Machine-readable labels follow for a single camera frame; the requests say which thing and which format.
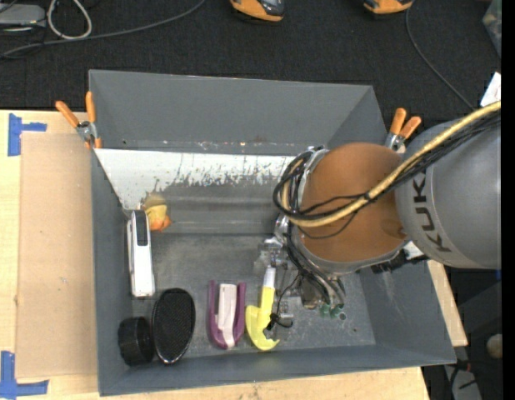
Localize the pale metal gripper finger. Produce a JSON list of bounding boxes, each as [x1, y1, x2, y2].
[[277, 295, 296, 321], [253, 237, 289, 276]]

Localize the yellow and white hand tool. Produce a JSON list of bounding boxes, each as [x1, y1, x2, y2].
[[244, 266, 281, 352]]

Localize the purple and white stapler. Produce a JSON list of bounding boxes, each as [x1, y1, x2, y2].
[[206, 280, 248, 350]]

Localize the yellow rubber duck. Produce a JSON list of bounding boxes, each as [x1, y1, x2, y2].
[[141, 193, 172, 232]]

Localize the white and black stapler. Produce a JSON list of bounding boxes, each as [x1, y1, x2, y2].
[[126, 208, 156, 298]]

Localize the grey metal bin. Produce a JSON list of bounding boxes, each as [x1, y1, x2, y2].
[[87, 69, 458, 397]]

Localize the black round cap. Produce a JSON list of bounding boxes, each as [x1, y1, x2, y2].
[[117, 316, 155, 367]]

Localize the pale brown cardboard board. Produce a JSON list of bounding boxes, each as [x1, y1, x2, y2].
[[14, 132, 101, 379]]

